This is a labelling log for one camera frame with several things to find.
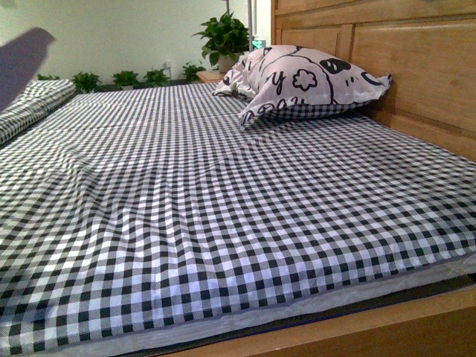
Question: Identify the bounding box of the beige plastic dustpan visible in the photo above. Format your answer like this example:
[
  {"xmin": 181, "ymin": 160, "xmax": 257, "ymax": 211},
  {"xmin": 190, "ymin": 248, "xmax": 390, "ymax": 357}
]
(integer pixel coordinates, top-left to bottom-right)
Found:
[{"xmin": 1, "ymin": 27, "xmax": 56, "ymax": 111}]

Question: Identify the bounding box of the cartoon print pillow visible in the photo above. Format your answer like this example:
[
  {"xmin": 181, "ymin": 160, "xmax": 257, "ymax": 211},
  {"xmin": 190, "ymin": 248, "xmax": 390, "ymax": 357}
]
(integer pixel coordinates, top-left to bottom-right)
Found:
[{"xmin": 214, "ymin": 45, "xmax": 392, "ymax": 128}]

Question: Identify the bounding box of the far wooden nightstand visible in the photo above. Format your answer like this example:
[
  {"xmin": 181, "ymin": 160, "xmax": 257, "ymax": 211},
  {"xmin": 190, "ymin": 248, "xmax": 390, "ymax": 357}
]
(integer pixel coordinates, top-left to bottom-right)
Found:
[{"xmin": 196, "ymin": 71, "xmax": 225, "ymax": 83}]

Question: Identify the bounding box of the black white checkered bedsheet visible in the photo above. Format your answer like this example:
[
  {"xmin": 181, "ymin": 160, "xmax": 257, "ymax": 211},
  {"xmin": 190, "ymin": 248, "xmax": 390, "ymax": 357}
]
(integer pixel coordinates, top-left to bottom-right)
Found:
[{"xmin": 1, "ymin": 84, "xmax": 475, "ymax": 356}]

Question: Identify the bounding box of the small potted plant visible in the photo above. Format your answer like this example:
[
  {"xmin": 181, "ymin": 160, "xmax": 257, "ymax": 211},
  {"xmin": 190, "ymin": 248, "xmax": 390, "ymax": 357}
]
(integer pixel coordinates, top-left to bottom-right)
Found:
[
  {"xmin": 182, "ymin": 62, "xmax": 206, "ymax": 84},
  {"xmin": 144, "ymin": 68, "xmax": 170, "ymax": 88},
  {"xmin": 112, "ymin": 71, "xmax": 139, "ymax": 88},
  {"xmin": 71, "ymin": 72, "xmax": 101, "ymax": 93}
]

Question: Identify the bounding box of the small green digital clock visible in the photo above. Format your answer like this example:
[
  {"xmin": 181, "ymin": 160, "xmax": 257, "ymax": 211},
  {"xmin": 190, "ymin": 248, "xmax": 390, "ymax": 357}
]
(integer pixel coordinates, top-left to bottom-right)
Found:
[{"xmin": 251, "ymin": 37, "xmax": 267, "ymax": 51}]

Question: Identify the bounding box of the large potted green plant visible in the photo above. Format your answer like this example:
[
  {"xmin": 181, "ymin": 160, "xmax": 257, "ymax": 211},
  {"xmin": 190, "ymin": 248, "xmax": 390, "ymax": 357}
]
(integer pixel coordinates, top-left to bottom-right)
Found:
[{"xmin": 194, "ymin": 13, "xmax": 249, "ymax": 74}]

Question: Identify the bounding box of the grey floor lamp pole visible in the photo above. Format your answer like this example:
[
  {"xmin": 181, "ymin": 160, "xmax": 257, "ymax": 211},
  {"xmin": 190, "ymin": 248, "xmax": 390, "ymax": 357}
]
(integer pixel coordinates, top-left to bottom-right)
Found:
[{"xmin": 247, "ymin": 0, "xmax": 257, "ymax": 48}]

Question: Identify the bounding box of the folded checkered blanket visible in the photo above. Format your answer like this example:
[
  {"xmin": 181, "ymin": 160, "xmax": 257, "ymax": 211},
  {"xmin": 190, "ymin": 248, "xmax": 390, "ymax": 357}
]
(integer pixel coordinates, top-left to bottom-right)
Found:
[{"xmin": 1, "ymin": 80, "xmax": 76, "ymax": 145}]

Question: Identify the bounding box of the wooden headboard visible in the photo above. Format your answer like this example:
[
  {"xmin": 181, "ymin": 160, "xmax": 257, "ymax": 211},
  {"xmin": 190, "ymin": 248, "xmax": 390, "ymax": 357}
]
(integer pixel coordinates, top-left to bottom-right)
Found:
[{"xmin": 271, "ymin": 1, "xmax": 475, "ymax": 159}]

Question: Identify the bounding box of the wooden bed frame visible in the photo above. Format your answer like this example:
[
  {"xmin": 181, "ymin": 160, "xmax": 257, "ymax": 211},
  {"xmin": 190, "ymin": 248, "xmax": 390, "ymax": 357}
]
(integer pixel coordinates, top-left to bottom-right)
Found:
[{"xmin": 126, "ymin": 293, "xmax": 476, "ymax": 357}]

